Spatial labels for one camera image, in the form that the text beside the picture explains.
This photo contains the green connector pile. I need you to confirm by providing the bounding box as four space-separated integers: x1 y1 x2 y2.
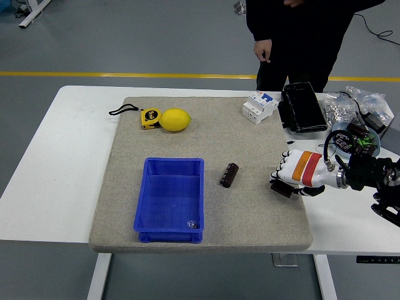
357 132 378 148

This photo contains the clear bag of washers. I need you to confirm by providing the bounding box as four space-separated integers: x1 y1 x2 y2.
321 92 360 126

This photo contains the white table leg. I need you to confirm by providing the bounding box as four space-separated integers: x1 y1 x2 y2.
86 252 112 300
313 254 338 300

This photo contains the black floor cable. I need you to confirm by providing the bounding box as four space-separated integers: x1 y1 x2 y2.
354 12 400 46

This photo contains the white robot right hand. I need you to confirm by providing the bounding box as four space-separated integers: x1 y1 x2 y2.
269 149 340 198

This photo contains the white circuit breaker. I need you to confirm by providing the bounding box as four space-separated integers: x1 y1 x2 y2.
242 90 279 126

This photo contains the clear plastic bag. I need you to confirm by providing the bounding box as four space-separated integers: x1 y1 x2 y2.
346 86 395 126

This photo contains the person's right hand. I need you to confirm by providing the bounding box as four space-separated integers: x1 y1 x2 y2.
253 39 273 64

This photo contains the person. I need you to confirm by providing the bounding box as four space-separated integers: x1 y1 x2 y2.
245 0 387 93

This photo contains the black power adapter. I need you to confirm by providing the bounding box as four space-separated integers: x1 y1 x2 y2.
364 112 387 134

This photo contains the short dark brown battery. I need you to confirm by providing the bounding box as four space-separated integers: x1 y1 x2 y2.
270 181 293 199

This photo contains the blue plastic box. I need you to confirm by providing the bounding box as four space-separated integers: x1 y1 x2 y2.
133 157 206 244

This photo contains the black table control panel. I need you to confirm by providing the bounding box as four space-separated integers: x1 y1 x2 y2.
356 255 400 264

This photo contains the black rectangular case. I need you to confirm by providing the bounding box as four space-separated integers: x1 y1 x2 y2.
277 81 328 134

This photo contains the yellow tape measure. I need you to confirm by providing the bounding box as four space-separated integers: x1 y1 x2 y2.
108 104 163 130

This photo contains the yellow lemon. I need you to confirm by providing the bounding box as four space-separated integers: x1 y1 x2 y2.
159 107 192 133

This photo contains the metal table bracket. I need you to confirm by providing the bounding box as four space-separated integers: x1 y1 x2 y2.
271 253 299 268

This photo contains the grey box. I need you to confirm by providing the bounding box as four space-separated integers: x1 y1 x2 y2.
379 111 400 153

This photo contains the white metal floor frame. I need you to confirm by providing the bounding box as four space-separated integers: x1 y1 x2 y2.
17 0 53 29

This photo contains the long dark brown battery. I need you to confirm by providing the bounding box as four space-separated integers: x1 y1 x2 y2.
219 162 240 189

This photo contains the light blue bowl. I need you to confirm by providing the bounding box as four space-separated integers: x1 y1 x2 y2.
331 121 382 159

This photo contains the grey-brown mat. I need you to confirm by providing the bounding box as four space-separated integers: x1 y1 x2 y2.
89 96 314 254

